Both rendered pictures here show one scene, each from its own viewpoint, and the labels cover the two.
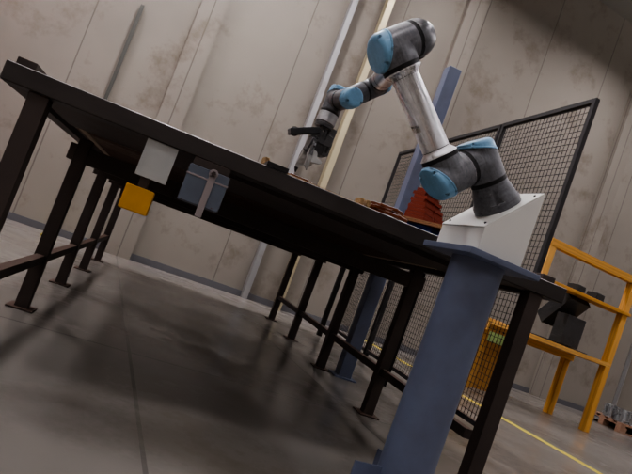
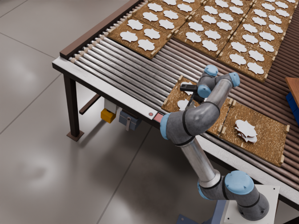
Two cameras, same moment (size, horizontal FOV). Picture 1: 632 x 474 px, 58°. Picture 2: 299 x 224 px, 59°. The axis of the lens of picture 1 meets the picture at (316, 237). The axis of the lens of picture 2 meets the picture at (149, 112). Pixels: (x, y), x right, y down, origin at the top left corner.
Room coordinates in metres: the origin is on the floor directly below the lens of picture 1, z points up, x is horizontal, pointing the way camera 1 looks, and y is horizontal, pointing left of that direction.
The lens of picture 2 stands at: (1.00, -0.28, 2.29)
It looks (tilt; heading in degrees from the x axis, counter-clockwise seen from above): 52 degrees down; 32
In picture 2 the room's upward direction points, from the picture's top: 16 degrees clockwise
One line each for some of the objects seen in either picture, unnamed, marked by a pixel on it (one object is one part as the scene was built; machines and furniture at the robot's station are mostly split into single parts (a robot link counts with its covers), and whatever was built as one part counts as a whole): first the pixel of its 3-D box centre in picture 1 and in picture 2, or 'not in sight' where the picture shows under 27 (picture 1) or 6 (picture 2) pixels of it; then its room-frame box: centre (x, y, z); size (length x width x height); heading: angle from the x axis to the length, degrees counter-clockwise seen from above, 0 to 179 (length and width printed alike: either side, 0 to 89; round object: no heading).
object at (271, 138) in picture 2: not in sight; (254, 131); (2.34, -0.28, 0.93); 0.41 x 0.35 x 0.02; 108
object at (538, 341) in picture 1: (533, 326); not in sight; (6.79, -2.80, 0.93); 1.44 x 1.28 x 1.86; 114
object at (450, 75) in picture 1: (398, 220); not in sight; (4.14, -0.52, 1.20); 0.17 x 0.17 x 2.40; 14
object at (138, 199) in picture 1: (146, 176); (109, 108); (1.81, 0.57, 0.74); 0.09 x 0.08 x 0.24; 104
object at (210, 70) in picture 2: (335, 101); (208, 75); (2.13, 0.11, 1.27); 0.09 x 0.08 x 0.11; 27
